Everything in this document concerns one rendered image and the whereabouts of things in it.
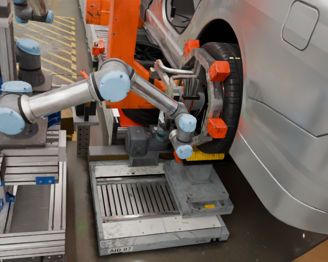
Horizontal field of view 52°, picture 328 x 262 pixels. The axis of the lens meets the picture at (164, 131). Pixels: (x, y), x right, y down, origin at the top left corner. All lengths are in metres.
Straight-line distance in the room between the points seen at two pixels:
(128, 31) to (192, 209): 1.20
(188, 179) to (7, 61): 1.37
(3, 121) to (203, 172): 1.40
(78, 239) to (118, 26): 1.33
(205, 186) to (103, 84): 1.30
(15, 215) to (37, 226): 0.15
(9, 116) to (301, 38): 1.10
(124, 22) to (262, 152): 1.17
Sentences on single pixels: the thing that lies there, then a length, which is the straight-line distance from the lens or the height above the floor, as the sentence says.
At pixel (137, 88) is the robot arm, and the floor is 1.09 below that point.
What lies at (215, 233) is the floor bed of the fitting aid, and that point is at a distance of 2.27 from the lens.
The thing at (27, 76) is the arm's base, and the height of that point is 0.88.
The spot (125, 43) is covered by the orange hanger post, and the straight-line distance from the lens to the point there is 2.21.
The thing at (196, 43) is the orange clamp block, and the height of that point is 1.11.
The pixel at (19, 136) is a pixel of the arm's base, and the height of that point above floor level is 0.83.
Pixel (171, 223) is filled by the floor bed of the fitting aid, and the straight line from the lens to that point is 2.23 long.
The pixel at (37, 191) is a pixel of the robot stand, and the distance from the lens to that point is 2.19.
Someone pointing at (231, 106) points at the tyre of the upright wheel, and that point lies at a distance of 1.73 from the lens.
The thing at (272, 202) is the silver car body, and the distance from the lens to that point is 1.49.
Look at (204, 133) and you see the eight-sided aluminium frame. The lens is 1.80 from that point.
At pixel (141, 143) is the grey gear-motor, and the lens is 2.35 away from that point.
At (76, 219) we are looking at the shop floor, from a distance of 2.30.
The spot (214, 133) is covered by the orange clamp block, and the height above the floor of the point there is 0.85.
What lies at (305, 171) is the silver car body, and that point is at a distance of 1.32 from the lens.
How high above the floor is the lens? 1.73
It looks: 33 degrees down
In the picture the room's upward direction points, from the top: 11 degrees clockwise
